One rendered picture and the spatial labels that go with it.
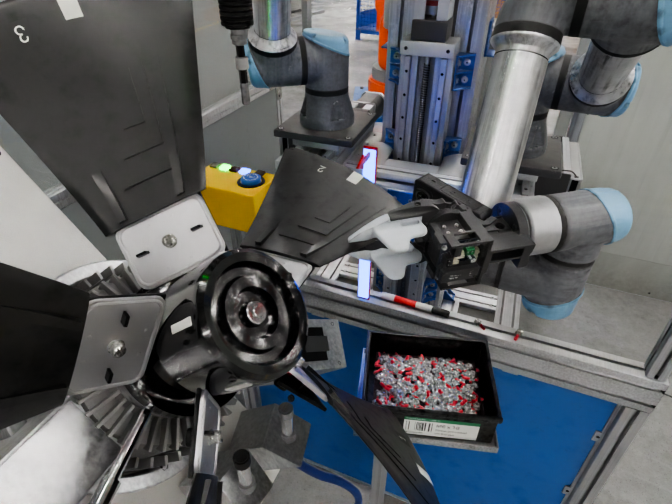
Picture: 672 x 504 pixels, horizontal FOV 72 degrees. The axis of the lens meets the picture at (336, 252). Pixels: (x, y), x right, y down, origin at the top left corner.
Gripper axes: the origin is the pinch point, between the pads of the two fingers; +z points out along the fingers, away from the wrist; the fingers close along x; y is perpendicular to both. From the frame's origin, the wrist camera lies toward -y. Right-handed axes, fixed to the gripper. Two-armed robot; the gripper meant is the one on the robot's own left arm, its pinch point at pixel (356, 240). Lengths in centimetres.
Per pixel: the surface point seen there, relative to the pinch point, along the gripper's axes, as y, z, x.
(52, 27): -9.4, 27.8, -23.2
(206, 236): 5.6, 16.9, -8.4
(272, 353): 16.5, 12.6, -3.2
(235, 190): -35.5, 13.4, 14.4
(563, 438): 8, -45, 56
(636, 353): -41, -141, 124
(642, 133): -94, -149, 50
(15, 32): -8.9, 30.8, -23.1
